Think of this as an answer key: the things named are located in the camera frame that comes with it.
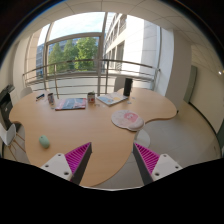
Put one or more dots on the round pink mouse pad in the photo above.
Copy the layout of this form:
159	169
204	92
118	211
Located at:
127	119

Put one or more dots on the red and white mug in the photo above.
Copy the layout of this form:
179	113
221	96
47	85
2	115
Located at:
91	97

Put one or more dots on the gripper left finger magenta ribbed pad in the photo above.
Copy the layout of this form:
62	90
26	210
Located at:
70	166

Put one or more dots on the red and blue magazine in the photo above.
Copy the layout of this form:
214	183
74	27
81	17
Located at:
71	104

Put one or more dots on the grey green door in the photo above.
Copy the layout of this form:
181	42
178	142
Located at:
191	84

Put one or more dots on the mint green computer mouse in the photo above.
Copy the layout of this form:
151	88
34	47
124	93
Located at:
44	141

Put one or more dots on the white chair behind table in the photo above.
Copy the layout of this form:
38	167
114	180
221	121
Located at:
25	92

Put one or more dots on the metal balcony railing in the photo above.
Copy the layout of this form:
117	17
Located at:
78	77

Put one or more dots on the white chair wooden legs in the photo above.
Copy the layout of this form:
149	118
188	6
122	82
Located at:
9	138

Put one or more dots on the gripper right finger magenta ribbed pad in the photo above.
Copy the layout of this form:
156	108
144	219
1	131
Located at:
153	166

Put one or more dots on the light blue open book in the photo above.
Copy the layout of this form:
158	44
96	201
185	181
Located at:
112	98

